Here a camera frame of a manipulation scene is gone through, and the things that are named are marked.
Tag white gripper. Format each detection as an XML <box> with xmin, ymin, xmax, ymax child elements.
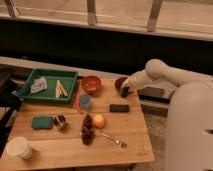
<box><xmin>121</xmin><ymin>70</ymin><xmax>149</xmax><ymax>92</ymax></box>

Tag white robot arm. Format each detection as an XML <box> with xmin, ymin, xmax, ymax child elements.
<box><xmin>121</xmin><ymin>59</ymin><xmax>213</xmax><ymax>91</ymax></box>

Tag purple bowl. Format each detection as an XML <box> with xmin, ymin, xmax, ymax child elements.
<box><xmin>114</xmin><ymin>77</ymin><xmax>128</xmax><ymax>91</ymax></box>

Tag orange red bowl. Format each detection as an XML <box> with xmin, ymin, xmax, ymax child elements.
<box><xmin>81</xmin><ymin>76</ymin><xmax>101</xmax><ymax>93</ymax></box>

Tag black rectangular block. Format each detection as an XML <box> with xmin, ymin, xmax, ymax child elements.
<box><xmin>109</xmin><ymin>104</ymin><xmax>129</xmax><ymax>112</ymax></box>

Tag blue plastic cup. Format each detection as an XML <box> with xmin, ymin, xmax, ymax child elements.
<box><xmin>79</xmin><ymin>93</ymin><xmax>91</xmax><ymax>110</ymax></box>

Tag orange apple fruit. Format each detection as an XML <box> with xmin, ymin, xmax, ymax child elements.
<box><xmin>93</xmin><ymin>114</ymin><xmax>106</xmax><ymax>129</ymax></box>

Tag orange carrot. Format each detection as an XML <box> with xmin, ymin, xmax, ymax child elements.
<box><xmin>76</xmin><ymin>93</ymin><xmax>82</xmax><ymax>114</ymax></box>

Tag silver metal fork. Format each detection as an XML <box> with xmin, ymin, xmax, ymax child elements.
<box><xmin>95</xmin><ymin>130</ymin><xmax>127</xmax><ymax>148</ymax></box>

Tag bunch of dark grapes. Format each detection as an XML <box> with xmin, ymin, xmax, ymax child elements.
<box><xmin>81</xmin><ymin>114</ymin><xmax>94</xmax><ymax>145</ymax></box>

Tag pale yellow banana pieces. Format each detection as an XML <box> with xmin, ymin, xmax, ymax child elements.
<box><xmin>55</xmin><ymin>80</ymin><xmax>68</xmax><ymax>98</ymax></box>

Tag small metal cup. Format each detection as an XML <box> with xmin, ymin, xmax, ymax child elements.
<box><xmin>53</xmin><ymin>115</ymin><xmax>67</xmax><ymax>130</ymax></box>

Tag green plastic tray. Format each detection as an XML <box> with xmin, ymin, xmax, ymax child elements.
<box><xmin>21</xmin><ymin>69</ymin><xmax>78</xmax><ymax>104</ymax></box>

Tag crumpled grey cloth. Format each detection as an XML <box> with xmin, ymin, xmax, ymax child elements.
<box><xmin>30</xmin><ymin>77</ymin><xmax>48</xmax><ymax>93</ymax></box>

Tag green sponge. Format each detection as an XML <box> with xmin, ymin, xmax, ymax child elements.
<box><xmin>31</xmin><ymin>116</ymin><xmax>53</xmax><ymax>130</ymax></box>

